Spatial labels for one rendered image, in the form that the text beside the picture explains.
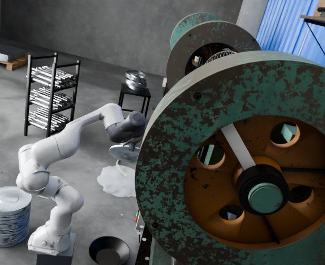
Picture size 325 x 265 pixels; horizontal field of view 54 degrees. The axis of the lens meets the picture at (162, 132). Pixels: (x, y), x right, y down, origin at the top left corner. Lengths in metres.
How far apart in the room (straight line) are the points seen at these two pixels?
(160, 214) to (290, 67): 0.62
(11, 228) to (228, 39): 2.13
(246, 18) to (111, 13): 3.30
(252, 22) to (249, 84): 5.53
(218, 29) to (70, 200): 1.75
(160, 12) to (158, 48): 0.83
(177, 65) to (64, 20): 5.98
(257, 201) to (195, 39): 1.88
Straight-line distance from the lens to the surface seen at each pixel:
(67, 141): 1.37
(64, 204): 1.68
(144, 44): 8.08
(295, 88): 0.98
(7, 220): 2.45
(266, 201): 1.04
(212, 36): 2.70
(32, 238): 1.98
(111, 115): 1.42
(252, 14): 6.45
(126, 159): 1.94
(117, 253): 2.59
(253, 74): 0.94
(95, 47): 8.31
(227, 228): 1.26
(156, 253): 1.72
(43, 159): 1.39
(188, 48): 2.71
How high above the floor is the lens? 1.82
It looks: 23 degrees down
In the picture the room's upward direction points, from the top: 14 degrees clockwise
